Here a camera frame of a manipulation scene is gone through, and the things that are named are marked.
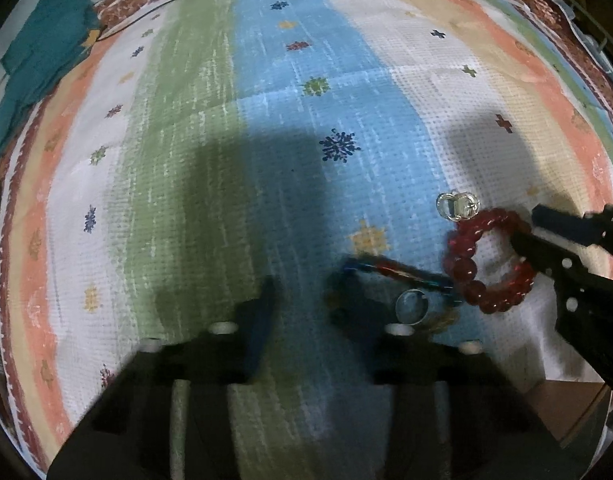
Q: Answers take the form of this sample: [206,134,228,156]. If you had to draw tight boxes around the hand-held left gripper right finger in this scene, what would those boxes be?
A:
[327,272,587,480]

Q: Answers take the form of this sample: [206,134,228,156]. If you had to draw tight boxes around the striped pastel cloth mat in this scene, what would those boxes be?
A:
[0,0,613,480]

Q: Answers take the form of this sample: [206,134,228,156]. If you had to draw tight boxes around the clear glass bead trinket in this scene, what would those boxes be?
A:
[435,190,481,223]

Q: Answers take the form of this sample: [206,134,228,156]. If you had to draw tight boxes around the small silver ring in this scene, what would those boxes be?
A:
[394,291,428,324]

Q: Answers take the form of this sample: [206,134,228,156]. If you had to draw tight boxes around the multicoloured small bead bracelet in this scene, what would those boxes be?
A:
[331,259,462,333]

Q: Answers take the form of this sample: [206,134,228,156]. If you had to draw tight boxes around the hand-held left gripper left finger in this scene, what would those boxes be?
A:
[46,275,280,480]

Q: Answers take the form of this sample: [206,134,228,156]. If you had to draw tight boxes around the red bead bracelet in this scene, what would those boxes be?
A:
[444,207,537,315]

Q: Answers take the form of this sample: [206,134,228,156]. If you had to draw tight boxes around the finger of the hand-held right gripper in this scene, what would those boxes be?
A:
[531,202,613,249]
[509,230,593,282]

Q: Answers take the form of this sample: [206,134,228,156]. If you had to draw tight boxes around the teal cloth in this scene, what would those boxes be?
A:
[0,0,101,177]

